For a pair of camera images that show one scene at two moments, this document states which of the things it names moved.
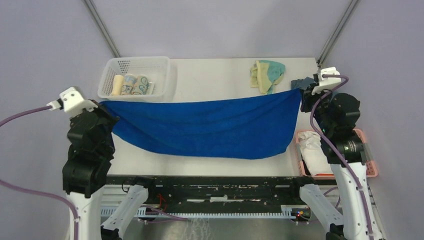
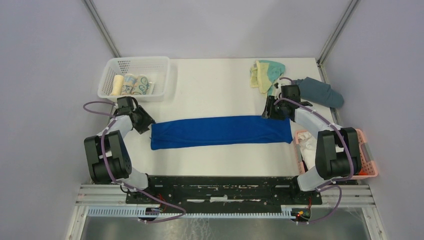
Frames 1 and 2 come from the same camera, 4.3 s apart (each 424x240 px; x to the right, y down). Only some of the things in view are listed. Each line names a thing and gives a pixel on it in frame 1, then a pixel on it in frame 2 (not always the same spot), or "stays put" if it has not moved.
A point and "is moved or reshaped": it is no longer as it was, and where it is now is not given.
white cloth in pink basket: (314, 157) stays put
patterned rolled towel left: (130, 80) stays put
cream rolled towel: (119, 81) stays put
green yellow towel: (265, 74) stays put
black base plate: (218, 191) stays put
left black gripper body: (110, 119) → (144, 120)
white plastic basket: (157, 69) stays put
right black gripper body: (309, 103) → (275, 110)
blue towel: (255, 127) is moved or reshaped
